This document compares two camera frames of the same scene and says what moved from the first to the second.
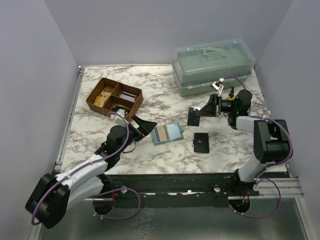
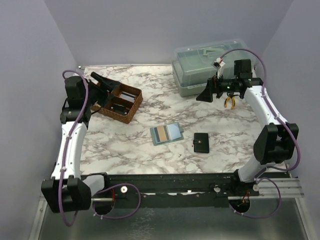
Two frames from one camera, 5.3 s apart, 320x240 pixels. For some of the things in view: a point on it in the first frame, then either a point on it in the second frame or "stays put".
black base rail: x=183 y=190 stays put
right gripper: x=210 y=109 → x=207 y=95
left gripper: x=145 y=128 → x=104 y=93
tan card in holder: x=161 y=133 stays put
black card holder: x=201 y=142 stays put
